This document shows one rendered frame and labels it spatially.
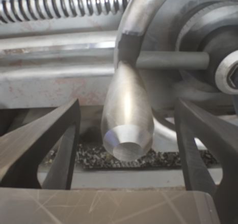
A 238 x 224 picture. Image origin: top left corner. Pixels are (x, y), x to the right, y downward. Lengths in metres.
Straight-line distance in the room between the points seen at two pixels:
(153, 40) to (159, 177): 0.26
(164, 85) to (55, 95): 0.30
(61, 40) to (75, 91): 0.18
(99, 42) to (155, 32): 0.11
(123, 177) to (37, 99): 0.27
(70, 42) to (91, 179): 0.25
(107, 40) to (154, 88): 0.11
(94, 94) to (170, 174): 0.24
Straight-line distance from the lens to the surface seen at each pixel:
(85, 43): 0.34
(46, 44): 0.35
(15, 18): 0.35
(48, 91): 0.51
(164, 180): 0.42
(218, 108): 0.32
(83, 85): 0.48
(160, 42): 0.25
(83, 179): 0.42
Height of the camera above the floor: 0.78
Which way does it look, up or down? 37 degrees down
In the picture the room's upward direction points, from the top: 4 degrees counter-clockwise
